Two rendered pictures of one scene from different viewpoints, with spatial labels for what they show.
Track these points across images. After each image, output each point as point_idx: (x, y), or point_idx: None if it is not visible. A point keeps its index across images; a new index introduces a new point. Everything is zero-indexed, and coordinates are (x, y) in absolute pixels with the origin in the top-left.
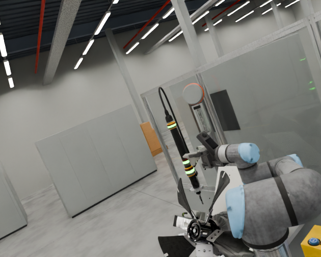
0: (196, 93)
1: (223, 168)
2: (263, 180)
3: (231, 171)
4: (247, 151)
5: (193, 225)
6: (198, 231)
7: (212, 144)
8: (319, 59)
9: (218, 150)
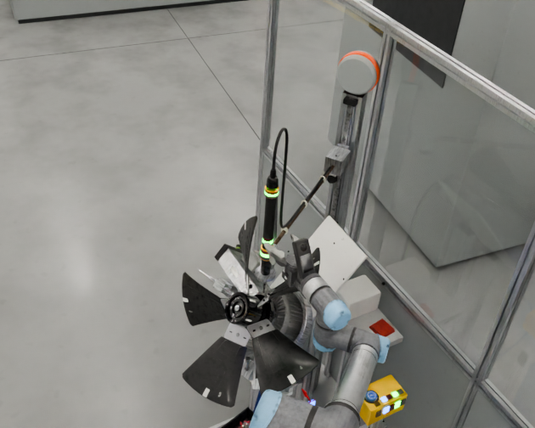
0: (363, 80)
1: (333, 224)
2: (300, 408)
3: (340, 239)
4: (332, 319)
5: (239, 301)
6: (241, 313)
7: (306, 265)
8: None
9: (307, 284)
